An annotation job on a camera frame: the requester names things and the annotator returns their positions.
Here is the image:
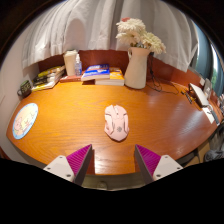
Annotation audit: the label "black book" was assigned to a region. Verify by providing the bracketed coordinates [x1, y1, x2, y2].
[32, 75, 64, 88]
[33, 71, 65, 84]

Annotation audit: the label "white desktop device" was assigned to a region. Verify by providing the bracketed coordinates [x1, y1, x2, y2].
[188, 82, 210, 108]

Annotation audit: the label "white flower bouquet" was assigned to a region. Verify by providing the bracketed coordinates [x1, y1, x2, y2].
[115, 17, 167, 55]

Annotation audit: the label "black cable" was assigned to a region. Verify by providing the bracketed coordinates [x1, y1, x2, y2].
[146, 54, 181, 96]

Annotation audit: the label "white ceramic jug vase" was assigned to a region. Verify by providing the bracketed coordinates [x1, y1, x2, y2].
[123, 46, 152, 90]

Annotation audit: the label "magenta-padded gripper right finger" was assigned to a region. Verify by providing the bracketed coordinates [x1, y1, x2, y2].
[134, 144, 184, 185]

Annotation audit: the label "blue-covered book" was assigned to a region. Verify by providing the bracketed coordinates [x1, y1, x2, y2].
[80, 63, 111, 82]

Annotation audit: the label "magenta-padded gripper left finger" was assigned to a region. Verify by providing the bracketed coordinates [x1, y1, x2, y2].
[43, 143, 94, 187]

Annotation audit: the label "white lotion bottle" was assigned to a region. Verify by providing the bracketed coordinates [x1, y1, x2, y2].
[63, 49, 79, 77]

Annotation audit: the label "orange-covered book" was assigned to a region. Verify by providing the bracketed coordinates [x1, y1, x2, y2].
[94, 67, 126, 87]

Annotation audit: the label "clear spray bottle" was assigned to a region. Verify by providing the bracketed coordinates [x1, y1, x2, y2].
[74, 53, 83, 77]

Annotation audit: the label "white curtain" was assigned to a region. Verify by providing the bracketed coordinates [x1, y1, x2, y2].
[21, 0, 199, 73]

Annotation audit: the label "dark mug with green inside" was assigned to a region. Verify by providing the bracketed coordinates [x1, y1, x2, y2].
[17, 79, 33, 99]

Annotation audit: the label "red-brown book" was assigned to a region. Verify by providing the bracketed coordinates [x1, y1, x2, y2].
[59, 74, 83, 84]

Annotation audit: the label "round cartoon-print mouse pad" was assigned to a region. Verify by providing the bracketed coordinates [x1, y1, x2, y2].
[12, 102, 39, 140]

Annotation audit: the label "pink computer mouse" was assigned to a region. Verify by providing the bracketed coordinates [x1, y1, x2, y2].
[103, 104, 130, 142]

